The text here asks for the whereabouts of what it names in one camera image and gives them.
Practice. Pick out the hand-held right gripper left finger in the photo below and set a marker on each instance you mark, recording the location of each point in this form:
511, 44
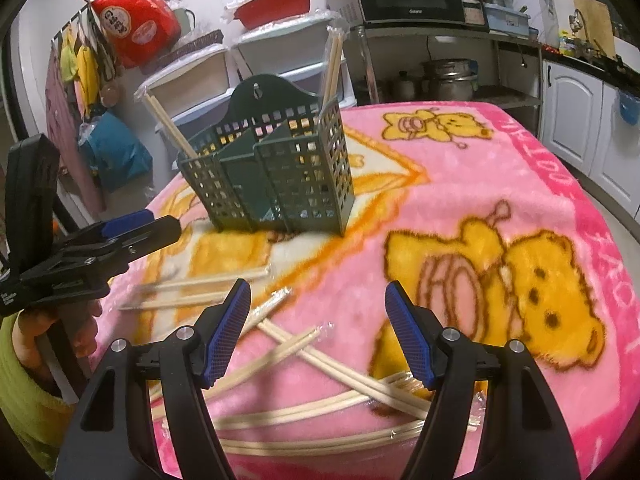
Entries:
227, 335

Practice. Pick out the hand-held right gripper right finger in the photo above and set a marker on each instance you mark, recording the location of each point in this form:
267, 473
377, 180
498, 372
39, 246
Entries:
407, 335

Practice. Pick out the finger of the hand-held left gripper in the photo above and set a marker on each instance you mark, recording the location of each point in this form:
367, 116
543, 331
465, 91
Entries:
125, 223
155, 236

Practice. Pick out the chopstick pair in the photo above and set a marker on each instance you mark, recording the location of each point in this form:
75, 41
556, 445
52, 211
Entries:
334, 65
167, 125

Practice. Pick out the pile of chopsticks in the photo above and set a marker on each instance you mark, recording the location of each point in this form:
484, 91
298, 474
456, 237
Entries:
310, 410

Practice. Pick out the green plastic utensil holder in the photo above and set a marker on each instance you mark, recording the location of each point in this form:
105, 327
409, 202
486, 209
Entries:
300, 185

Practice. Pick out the person's left forearm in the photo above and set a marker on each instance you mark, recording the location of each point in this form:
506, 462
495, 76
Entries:
20, 410

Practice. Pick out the person's left hand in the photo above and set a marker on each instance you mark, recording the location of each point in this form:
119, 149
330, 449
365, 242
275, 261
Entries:
29, 331

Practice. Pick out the teal bag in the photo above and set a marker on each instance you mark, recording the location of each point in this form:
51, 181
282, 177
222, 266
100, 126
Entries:
117, 152

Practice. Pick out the yellow hanging cloths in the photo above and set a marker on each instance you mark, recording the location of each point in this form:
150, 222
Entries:
82, 70

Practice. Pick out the beige-top plastic drawer tower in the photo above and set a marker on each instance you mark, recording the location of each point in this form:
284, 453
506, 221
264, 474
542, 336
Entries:
190, 85

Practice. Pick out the wicker basket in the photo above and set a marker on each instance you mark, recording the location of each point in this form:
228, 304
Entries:
185, 50

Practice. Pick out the pink printed blanket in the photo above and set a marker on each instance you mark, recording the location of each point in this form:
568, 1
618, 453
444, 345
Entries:
500, 170

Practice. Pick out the red gift bag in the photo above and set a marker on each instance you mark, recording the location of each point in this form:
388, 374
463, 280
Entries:
137, 25

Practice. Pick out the green-top plastic drawer tower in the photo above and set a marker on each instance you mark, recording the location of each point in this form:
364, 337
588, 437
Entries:
290, 55

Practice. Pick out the small steel pot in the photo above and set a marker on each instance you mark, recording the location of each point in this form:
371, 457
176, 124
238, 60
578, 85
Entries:
406, 86

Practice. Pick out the red plastic basin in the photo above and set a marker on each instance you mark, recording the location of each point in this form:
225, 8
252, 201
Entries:
272, 7

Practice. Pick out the large steel pot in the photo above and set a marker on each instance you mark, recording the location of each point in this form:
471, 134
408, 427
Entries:
450, 80

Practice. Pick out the metal shelf rack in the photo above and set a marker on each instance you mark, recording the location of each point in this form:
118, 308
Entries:
505, 95

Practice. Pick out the white kitchen cabinet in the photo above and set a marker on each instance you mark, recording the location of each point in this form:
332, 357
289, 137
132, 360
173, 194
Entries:
575, 125

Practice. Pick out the blue plastic bag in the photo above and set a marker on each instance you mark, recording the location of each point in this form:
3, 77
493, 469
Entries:
630, 107

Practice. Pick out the light blue storage box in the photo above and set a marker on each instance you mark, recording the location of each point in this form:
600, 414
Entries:
507, 17

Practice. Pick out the kitchen faucet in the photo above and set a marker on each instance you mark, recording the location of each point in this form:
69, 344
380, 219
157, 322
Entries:
577, 25

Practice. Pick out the wooden cutting board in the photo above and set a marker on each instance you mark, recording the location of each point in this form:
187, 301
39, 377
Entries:
595, 25

